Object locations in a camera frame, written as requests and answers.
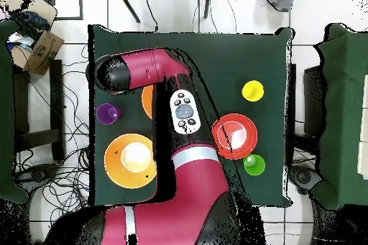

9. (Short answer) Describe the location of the yellow plastic cup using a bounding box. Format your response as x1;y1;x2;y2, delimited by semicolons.
241;80;265;103

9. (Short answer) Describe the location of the black cable bundle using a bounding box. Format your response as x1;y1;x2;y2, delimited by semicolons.
12;43;97;223

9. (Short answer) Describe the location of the dark blue bag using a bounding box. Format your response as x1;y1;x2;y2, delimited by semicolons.
15;10;52;40

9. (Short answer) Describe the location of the purple plastic cup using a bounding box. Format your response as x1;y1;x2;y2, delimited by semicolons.
96;103;121;126

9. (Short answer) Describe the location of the green plastic cup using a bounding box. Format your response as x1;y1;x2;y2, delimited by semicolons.
242;153;266;177

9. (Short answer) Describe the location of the green covered table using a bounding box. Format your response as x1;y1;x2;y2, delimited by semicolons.
0;19;29;204
311;22;368;211

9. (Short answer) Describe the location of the black bench frame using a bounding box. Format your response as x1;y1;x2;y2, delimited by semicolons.
12;59;66;162

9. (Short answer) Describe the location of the open cardboard box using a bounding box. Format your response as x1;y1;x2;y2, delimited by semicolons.
9;29;65;76

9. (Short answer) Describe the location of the large orange bowl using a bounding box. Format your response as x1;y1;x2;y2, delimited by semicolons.
103;133;158;190
141;84;155;120

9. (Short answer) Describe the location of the flat cardboard sheet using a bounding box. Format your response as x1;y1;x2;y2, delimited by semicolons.
4;0;58;27

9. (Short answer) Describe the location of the wide red bowl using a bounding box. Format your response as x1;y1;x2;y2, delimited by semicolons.
211;113;259;160

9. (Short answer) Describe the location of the dark green tablecloth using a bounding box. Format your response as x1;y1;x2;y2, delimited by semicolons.
88;24;294;208

